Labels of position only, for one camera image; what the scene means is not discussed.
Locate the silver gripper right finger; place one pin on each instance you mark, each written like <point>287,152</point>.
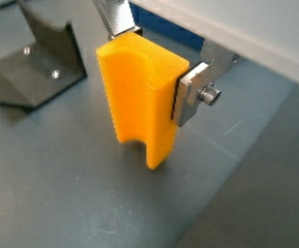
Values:
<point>195,87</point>

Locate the orange arch block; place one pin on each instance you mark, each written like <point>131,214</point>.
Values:
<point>139,73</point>

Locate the blue shape sorter base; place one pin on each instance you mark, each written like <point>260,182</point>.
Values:
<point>163,26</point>

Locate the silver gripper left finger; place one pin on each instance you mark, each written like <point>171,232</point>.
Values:
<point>117,17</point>

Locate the black curved fixture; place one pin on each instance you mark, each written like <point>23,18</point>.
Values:
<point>45,68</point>

